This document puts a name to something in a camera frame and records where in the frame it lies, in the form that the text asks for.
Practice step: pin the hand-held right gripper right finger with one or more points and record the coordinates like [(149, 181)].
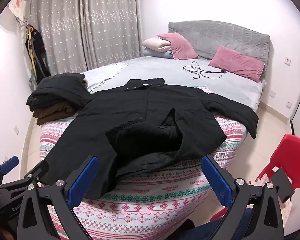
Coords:
[(216, 180)]

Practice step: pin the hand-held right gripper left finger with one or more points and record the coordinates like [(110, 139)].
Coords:
[(82, 180)]

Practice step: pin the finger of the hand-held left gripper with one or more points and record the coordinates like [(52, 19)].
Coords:
[(37, 171), (9, 163)]

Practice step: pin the black quilted coat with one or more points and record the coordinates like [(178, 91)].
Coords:
[(152, 120)]

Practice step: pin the brown folded garment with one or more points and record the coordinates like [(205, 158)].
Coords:
[(55, 111)]

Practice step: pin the patterned knit-print blanket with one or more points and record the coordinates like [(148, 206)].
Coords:
[(150, 205)]

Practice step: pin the red plastic chair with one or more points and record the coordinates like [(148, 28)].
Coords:
[(290, 155)]

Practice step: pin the white fringed blanket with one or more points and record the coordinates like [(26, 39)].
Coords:
[(107, 72)]

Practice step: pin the black hanging bag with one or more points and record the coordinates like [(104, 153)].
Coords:
[(40, 52)]

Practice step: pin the pink velvet pillow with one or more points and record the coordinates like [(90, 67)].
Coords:
[(237, 62), (178, 46)]

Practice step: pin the grey bed sheet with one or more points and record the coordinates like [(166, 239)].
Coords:
[(165, 71)]

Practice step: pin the blue-grey folded quilt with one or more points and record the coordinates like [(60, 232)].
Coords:
[(155, 53)]

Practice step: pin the grey padded headboard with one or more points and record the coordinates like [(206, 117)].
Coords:
[(222, 38)]

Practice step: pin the grey star curtain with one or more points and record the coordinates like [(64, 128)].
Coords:
[(62, 30), (112, 22)]

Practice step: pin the beige folded quilt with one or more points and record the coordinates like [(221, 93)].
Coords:
[(153, 43)]

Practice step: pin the floral hanging cloth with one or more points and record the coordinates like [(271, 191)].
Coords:
[(18, 5)]

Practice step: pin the round white wall socket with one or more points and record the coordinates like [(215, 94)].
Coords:
[(287, 60)]

